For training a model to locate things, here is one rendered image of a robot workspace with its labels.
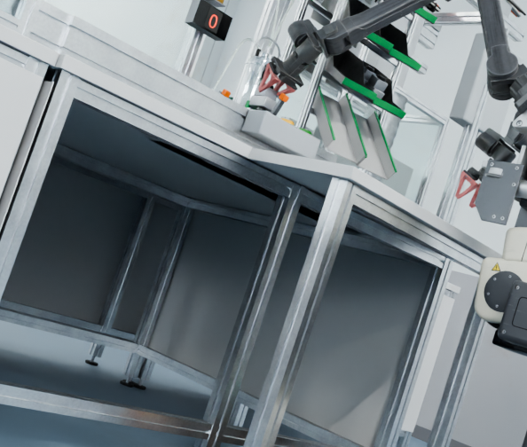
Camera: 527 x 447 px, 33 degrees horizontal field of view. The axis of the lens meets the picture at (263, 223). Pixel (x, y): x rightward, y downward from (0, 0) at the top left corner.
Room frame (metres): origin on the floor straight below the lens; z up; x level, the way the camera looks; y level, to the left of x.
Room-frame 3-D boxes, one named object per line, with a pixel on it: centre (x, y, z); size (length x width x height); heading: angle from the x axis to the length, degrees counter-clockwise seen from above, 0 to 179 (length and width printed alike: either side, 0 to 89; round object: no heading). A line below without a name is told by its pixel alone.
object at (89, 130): (2.81, 0.41, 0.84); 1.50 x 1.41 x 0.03; 132
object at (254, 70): (3.48, 0.20, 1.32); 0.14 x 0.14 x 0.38
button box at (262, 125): (2.27, 0.03, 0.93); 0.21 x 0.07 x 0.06; 132
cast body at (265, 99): (2.49, 0.12, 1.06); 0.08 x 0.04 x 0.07; 42
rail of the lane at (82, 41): (2.19, 0.21, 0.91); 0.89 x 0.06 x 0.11; 132
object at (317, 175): (2.52, -0.18, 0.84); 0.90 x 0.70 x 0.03; 139
